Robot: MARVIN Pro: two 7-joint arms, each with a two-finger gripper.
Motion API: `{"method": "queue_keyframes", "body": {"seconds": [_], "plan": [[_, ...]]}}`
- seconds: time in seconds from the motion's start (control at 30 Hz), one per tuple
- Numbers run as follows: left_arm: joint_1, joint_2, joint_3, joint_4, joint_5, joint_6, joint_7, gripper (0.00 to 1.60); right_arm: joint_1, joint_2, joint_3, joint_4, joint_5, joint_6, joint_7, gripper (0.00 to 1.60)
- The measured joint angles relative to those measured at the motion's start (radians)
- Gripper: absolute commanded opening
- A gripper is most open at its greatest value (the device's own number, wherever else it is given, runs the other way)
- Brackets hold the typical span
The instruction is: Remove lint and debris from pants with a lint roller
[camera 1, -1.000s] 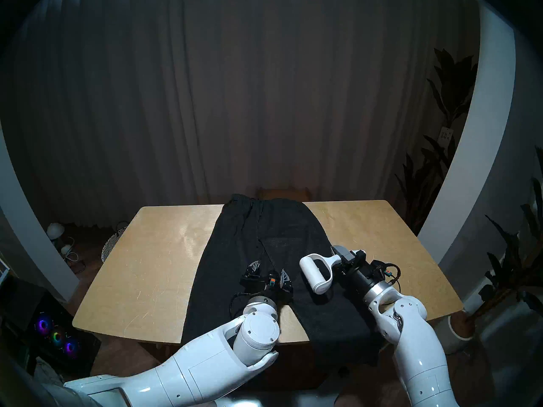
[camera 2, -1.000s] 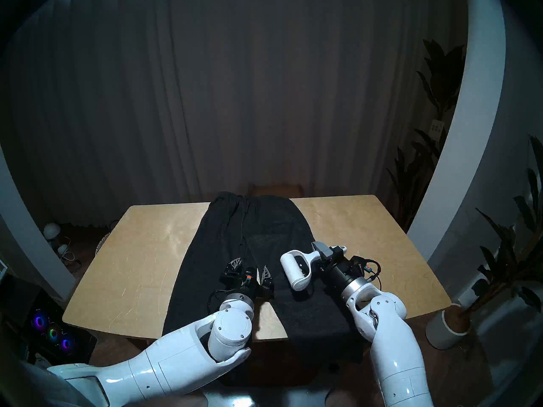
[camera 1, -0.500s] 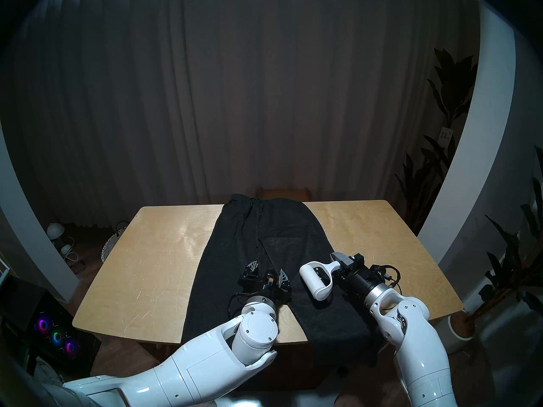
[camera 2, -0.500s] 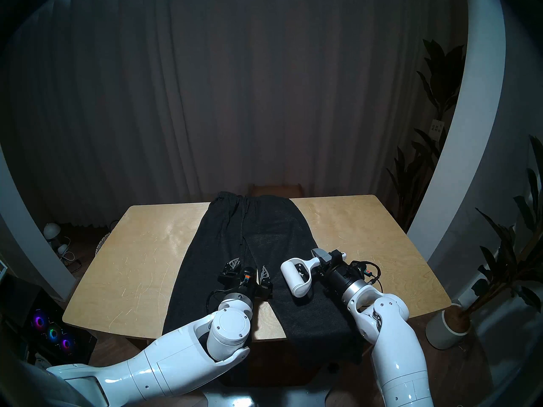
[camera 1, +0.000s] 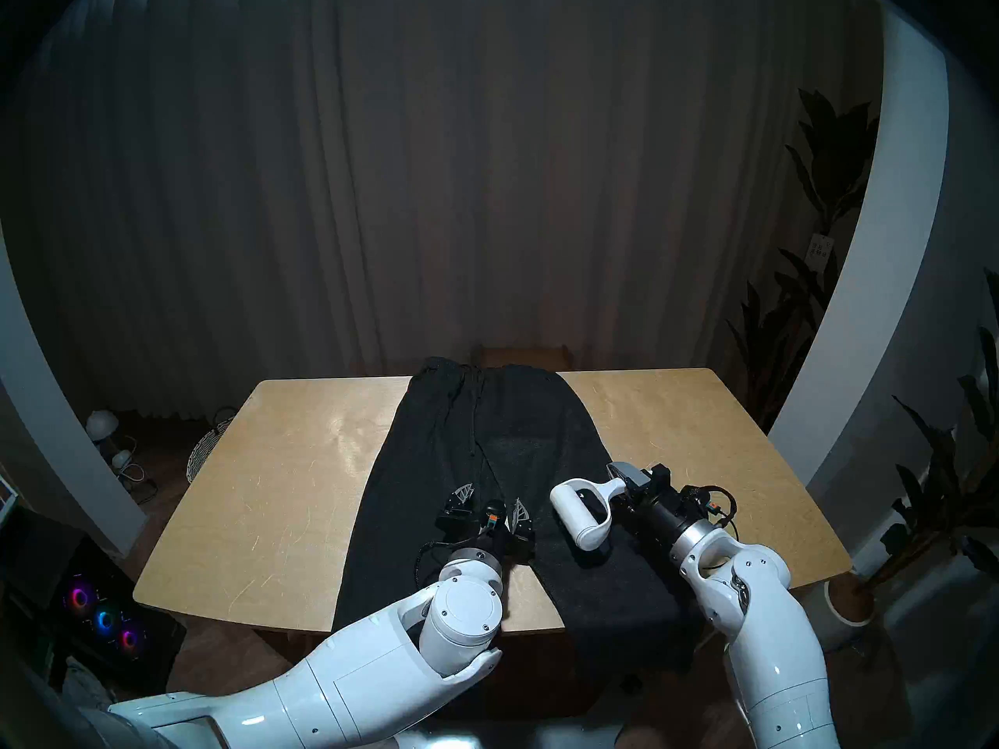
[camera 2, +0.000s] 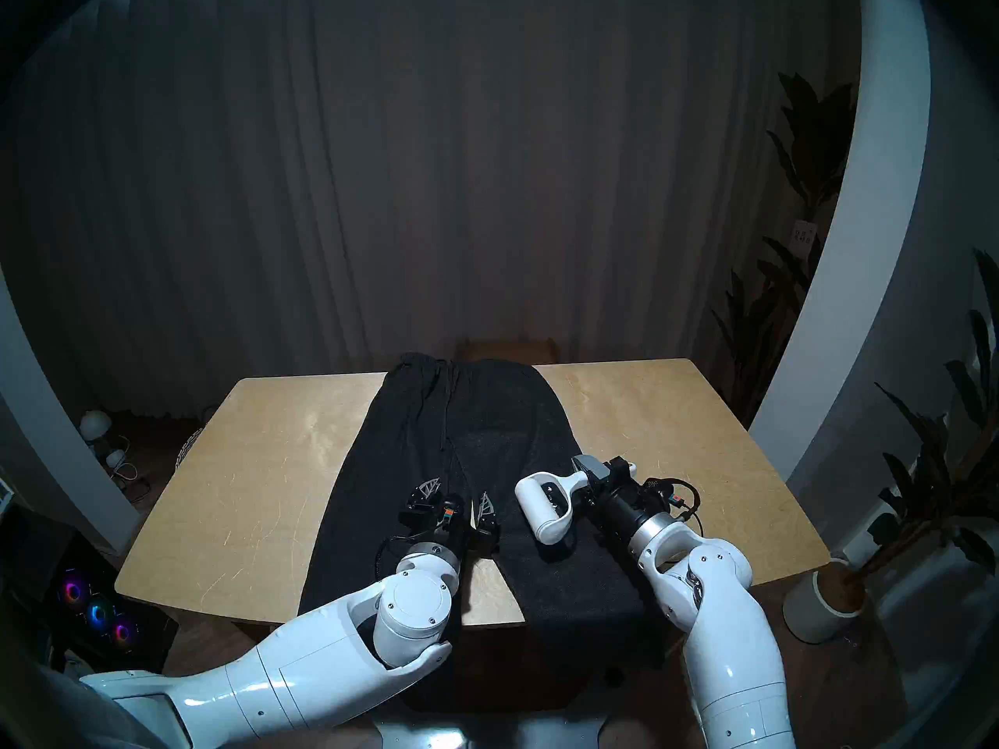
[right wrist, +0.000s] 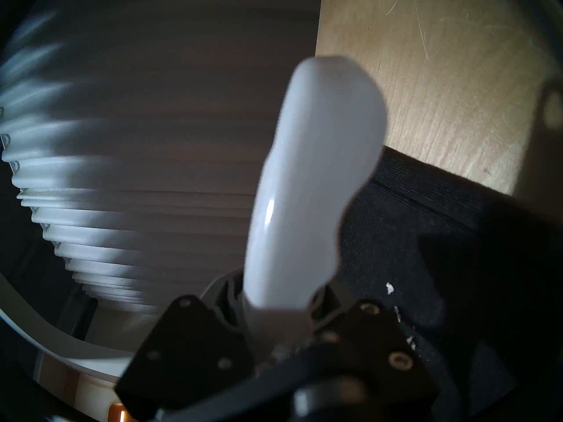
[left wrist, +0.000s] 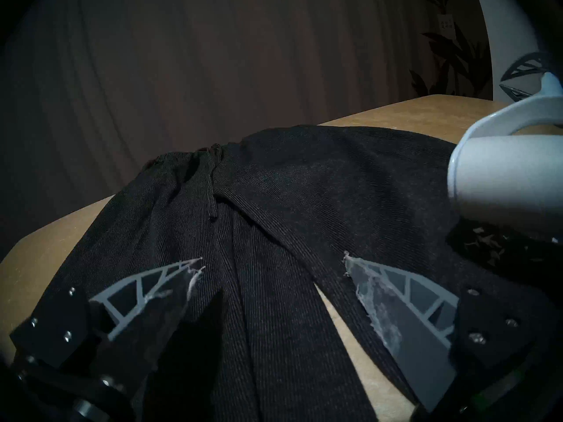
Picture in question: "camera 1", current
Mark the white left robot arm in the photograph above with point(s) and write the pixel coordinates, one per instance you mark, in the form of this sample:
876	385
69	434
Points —
351	693

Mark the narrow white arch pillar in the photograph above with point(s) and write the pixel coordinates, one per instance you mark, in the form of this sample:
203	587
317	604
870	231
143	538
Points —
47	443

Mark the dark leafy potted plant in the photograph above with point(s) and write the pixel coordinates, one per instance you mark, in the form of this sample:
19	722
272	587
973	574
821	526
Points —
948	490

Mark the white plant pot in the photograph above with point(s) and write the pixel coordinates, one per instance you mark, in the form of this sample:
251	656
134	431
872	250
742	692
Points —
839	611

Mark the white lint roller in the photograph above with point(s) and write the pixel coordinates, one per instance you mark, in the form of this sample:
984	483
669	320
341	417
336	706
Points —
585	525

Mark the long pleated curtain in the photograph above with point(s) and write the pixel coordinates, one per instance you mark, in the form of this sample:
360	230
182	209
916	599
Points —
390	170

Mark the patterned cloth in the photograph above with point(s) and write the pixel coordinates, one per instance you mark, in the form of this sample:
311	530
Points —
90	685

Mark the white paper plant tag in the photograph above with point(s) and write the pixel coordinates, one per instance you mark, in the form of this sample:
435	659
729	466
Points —
820	246

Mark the woven wicker basket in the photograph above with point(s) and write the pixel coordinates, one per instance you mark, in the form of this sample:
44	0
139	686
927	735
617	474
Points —
204	451

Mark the wooden table leg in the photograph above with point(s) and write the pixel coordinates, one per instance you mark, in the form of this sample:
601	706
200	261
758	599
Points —
285	646

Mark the wide white arch pillar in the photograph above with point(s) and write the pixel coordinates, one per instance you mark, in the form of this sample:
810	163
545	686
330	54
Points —
882	248

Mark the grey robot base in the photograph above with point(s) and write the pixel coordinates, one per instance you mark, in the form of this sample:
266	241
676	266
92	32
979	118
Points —
546	738

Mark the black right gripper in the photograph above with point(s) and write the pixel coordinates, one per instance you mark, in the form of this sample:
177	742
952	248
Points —
663	513

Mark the black computer with rgb fans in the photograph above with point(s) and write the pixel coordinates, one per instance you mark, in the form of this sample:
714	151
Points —
101	615

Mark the large white mushroom lamp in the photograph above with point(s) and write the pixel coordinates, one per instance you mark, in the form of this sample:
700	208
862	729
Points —
101	424

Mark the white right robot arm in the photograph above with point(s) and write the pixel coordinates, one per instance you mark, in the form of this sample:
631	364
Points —
773	654

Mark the tall tagged leafy plant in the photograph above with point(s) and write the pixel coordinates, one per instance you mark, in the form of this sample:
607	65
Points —
835	154

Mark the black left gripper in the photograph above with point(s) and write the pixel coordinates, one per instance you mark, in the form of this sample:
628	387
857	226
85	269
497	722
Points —
488	537

